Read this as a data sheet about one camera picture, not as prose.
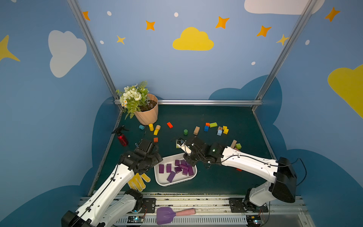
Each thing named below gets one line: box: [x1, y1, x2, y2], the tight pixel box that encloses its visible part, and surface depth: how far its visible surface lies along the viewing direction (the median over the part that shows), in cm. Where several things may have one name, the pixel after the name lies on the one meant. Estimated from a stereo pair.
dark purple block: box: [174, 166, 183, 174], surface depth 88 cm
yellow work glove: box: [127, 173, 151, 193], surface depth 82 cm
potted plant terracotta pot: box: [134, 95, 159, 125], surface depth 100 cm
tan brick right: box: [230, 139, 238, 149], surface depth 100 cm
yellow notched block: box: [222, 125, 230, 135], surface depth 106 cm
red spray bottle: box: [111, 124, 130, 147], surface depth 91 cm
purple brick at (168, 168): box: [166, 163, 172, 173], surface depth 88 cm
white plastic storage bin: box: [154, 152, 198, 187], surface depth 87 cm
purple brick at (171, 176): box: [166, 170, 176, 183], surface depth 86 cm
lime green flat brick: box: [209, 122, 218, 128], surface depth 111 cm
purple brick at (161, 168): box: [158, 164, 165, 174], surface depth 88 cm
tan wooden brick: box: [193, 125, 201, 136], surface depth 106 cm
